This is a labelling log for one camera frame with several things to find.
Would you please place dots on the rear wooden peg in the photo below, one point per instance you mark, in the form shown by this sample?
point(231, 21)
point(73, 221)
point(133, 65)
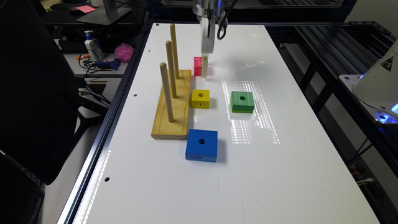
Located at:
point(174, 49)

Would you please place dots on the blue square block with hole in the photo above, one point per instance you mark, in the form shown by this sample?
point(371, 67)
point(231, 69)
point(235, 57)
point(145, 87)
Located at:
point(202, 145)

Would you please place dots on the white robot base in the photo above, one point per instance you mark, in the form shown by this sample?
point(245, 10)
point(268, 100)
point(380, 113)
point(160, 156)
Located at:
point(376, 89)

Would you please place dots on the white lotion pump bottle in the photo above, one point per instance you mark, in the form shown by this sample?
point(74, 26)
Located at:
point(93, 46)

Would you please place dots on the green square block with hole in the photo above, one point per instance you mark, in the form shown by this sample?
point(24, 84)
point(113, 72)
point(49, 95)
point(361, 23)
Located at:
point(242, 102)

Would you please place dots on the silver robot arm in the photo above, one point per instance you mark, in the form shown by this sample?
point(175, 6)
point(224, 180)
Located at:
point(208, 9)

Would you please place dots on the pink fluffy pom-pom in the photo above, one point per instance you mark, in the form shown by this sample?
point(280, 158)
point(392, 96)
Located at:
point(124, 52)

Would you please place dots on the pink flower block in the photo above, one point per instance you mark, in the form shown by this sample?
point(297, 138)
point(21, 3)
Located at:
point(197, 66)

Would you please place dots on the front wooden peg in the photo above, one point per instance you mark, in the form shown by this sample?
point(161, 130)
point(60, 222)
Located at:
point(167, 94)

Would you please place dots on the grey monitor stand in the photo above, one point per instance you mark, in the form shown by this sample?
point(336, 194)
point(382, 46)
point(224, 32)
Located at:
point(105, 13)

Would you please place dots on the blue glue gun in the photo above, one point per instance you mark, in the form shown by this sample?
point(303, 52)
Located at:
point(114, 65)

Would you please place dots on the pink sticky note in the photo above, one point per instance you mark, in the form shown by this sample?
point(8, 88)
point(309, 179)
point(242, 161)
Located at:
point(86, 9)

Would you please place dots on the yellow square block with hole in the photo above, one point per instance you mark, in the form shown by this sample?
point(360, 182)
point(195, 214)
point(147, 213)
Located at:
point(200, 99)

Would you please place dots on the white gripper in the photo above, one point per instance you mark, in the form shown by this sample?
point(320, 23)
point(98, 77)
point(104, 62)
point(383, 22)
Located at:
point(210, 29)

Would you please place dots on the wooden peg base board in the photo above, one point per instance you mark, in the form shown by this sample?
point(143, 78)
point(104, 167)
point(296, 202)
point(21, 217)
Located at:
point(162, 128)

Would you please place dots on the black office chair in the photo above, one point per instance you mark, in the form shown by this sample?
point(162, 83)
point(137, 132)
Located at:
point(42, 112)

